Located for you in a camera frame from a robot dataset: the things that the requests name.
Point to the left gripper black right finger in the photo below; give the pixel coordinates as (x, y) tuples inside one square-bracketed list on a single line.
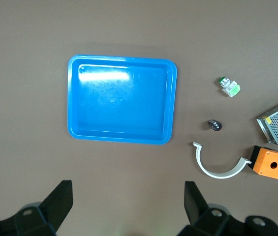
[(215, 221)]

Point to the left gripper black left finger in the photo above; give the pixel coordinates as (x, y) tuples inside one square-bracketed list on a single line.
[(42, 216)]

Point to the black cylindrical capacitor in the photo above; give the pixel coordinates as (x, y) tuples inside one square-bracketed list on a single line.
[(215, 125)]

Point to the large white curved clamp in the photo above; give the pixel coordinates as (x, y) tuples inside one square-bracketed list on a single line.
[(213, 174)]

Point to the blue plastic tray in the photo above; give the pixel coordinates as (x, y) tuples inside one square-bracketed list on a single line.
[(121, 103)]

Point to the brown table cover sheet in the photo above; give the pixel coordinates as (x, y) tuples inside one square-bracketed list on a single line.
[(30, 73)]

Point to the orange black button enclosure box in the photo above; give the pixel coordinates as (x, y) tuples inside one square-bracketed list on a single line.
[(269, 159)]

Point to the green white pushbutton switch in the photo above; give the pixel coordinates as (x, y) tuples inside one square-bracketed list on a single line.
[(229, 87)]

